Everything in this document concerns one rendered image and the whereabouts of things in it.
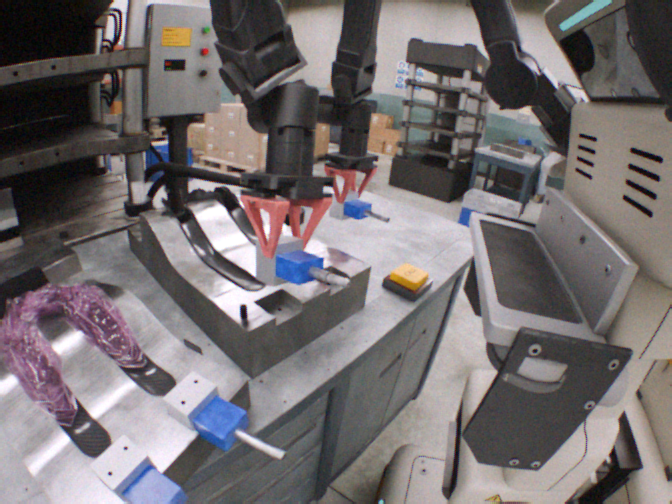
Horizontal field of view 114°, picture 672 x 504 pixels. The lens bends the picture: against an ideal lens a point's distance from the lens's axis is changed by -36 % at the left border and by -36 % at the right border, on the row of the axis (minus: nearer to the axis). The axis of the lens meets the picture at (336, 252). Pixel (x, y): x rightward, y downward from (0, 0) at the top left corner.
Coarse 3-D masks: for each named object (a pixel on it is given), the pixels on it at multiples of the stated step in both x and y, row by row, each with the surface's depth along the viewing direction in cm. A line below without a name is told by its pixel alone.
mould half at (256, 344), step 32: (160, 224) 55; (224, 224) 62; (160, 256) 54; (192, 256) 54; (224, 256) 56; (352, 256) 60; (192, 288) 48; (224, 288) 47; (288, 288) 48; (320, 288) 49; (352, 288) 55; (192, 320) 52; (224, 320) 43; (256, 320) 41; (288, 320) 45; (320, 320) 51; (224, 352) 47; (256, 352) 42; (288, 352) 48
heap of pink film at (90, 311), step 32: (64, 288) 38; (96, 288) 36; (32, 320) 33; (96, 320) 34; (0, 352) 25; (32, 352) 26; (128, 352) 34; (32, 384) 24; (64, 384) 27; (64, 416) 25
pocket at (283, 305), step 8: (264, 296) 46; (272, 296) 47; (280, 296) 49; (288, 296) 48; (256, 304) 45; (264, 304) 47; (272, 304) 48; (280, 304) 49; (288, 304) 48; (296, 304) 47; (272, 312) 47; (280, 312) 48; (288, 312) 48; (296, 312) 46; (280, 320) 44
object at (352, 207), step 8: (352, 192) 70; (352, 200) 69; (360, 200) 70; (336, 208) 69; (344, 208) 68; (352, 208) 67; (360, 208) 66; (368, 208) 68; (336, 216) 70; (344, 216) 70; (352, 216) 68; (360, 216) 67; (368, 216) 69; (376, 216) 66; (384, 216) 65
